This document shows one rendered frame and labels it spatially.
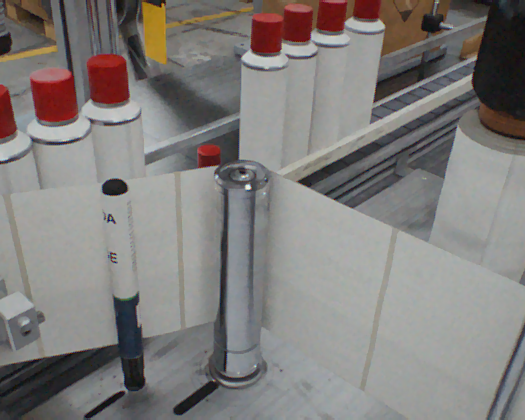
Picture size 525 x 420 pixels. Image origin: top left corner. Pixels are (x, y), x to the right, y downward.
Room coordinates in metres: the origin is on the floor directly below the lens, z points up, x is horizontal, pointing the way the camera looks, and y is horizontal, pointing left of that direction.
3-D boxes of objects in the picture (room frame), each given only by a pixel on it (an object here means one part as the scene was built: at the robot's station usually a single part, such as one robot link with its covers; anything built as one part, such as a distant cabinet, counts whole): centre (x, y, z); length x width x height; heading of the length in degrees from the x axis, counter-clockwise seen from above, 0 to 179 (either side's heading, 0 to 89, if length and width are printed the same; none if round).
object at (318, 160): (0.77, -0.16, 0.91); 1.07 x 0.01 x 0.02; 138
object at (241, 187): (0.35, 0.01, 0.97); 0.05 x 0.05 x 0.19
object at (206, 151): (0.76, 0.07, 0.85); 0.03 x 0.03 x 0.03
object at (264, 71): (0.64, 0.00, 0.98); 0.05 x 0.05 x 0.20
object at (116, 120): (0.49, 0.13, 0.98); 0.05 x 0.05 x 0.20
